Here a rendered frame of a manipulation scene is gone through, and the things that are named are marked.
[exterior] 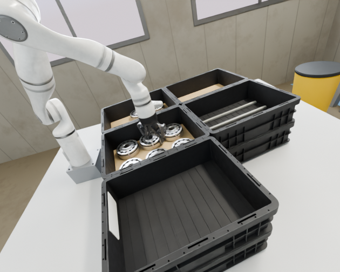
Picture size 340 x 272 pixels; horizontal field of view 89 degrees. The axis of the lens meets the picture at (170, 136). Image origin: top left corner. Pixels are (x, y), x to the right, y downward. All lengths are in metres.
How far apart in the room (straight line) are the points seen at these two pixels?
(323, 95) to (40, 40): 2.07
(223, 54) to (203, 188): 2.22
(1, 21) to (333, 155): 1.11
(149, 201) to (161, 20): 2.08
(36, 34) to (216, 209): 0.63
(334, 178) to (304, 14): 2.56
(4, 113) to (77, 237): 2.51
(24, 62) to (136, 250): 0.61
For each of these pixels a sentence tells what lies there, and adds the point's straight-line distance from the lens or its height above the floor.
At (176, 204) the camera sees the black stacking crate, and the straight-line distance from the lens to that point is 0.58.
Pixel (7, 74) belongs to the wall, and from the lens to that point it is 2.87.
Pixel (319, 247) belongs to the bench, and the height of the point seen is 0.70.
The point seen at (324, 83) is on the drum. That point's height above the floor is 0.50.
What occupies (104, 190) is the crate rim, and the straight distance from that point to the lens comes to 0.57.
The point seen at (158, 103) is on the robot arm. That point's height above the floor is 1.01.
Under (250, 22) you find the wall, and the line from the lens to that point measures 2.74.
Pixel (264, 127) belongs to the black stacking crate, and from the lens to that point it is 0.79.
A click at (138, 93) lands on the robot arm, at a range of 0.65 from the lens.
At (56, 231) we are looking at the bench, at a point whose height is 0.70.
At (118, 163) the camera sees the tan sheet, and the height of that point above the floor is 0.83.
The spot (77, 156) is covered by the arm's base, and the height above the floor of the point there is 0.85.
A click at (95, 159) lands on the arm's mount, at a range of 0.97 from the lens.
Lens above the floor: 1.31
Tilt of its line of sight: 36 degrees down
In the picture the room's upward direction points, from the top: 16 degrees counter-clockwise
